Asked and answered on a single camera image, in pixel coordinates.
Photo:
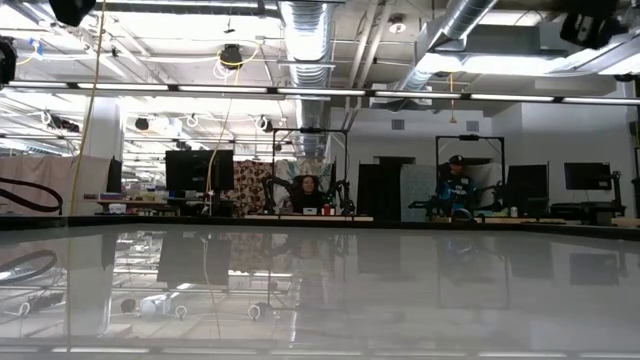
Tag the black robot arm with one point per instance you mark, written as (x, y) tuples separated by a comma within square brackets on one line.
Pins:
[(272, 192), (344, 197)]

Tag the black monitor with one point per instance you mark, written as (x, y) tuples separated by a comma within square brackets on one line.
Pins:
[(114, 175), (587, 176), (200, 170), (527, 182)]

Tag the beige partition cloth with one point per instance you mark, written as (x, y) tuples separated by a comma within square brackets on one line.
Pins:
[(50, 180)]

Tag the round ceiling smoke detector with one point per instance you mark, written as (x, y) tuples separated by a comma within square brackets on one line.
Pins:
[(397, 25)]

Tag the person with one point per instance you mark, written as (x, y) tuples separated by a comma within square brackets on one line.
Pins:
[(456, 187), (308, 192)]

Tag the pale green partition panel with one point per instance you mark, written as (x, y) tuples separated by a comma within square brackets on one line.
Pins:
[(419, 192)]

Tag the brown floral cloth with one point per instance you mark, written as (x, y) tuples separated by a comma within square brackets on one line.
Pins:
[(252, 180)]

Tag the long linear light bar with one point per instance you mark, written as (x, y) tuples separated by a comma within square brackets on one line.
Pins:
[(320, 91)]

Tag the blue white floral cloth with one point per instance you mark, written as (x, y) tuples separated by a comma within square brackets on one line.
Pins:
[(282, 170)]

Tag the dark cabinet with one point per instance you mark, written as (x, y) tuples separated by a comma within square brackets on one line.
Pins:
[(380, 190)]

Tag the red cup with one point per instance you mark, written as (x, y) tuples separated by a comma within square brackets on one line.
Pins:
[(327, 209)]

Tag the smooth silver ceiling duct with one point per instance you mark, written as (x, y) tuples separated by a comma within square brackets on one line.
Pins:
[(450, 30)]

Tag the black rig frame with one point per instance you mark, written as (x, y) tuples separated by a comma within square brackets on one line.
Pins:
[(470, 137), (310, 131)]

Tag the ribbed silver ceiling duct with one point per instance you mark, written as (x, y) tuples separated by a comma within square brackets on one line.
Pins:
[(307, 40)]

